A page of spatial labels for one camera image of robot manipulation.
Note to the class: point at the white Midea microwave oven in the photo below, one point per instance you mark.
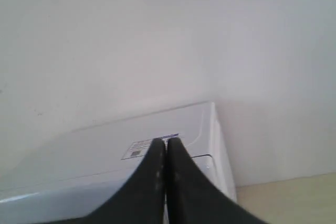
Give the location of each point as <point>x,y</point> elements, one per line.
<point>72,175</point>

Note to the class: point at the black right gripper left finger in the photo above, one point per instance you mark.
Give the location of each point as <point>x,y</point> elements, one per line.
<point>141,199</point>

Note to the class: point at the warning label sticker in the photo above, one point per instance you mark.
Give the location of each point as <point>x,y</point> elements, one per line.
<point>140,148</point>

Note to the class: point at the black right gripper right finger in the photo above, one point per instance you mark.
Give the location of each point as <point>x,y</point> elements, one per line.
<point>192,198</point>

